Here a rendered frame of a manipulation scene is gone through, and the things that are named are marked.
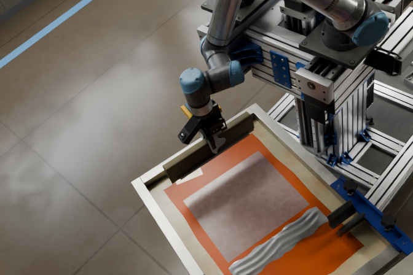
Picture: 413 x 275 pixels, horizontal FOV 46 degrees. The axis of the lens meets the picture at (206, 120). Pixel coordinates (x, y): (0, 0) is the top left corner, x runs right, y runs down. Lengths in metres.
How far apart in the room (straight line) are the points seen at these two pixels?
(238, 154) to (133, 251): 1.23
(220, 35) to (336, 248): 0.76
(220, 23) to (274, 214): 0.67
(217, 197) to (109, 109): 2.01
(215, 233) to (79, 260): 1.45
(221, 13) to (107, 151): 2.06
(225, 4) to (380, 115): 1.63
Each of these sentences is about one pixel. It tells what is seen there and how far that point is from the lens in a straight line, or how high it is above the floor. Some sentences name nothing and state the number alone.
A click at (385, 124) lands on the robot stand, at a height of 0.21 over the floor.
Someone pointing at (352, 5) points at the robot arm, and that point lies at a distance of 1.47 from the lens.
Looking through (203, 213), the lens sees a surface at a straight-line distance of 1.74.
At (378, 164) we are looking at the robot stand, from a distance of 2.69.
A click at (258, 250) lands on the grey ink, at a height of 0.96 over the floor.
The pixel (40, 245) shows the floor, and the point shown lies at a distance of 3.19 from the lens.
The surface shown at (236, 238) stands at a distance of 1.67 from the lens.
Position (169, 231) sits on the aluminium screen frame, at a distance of 1.70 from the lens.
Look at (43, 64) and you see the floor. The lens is 4.35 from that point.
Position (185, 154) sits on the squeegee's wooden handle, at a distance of 1.65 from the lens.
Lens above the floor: 2.42
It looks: 48 degrees down
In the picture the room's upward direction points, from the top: 19 degrees counter-clockwise
